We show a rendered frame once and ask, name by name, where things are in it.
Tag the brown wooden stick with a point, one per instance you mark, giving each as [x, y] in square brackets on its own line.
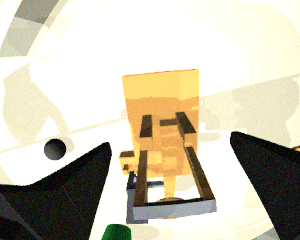
[296, 147]

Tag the dark grey ball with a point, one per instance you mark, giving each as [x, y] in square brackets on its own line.
[54, 149]

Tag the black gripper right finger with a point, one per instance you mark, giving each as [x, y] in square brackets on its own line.
[274, 172]

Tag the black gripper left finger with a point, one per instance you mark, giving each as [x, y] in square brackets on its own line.
[62, 205]

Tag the green cup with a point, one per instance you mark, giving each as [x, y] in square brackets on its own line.
[116, 232]

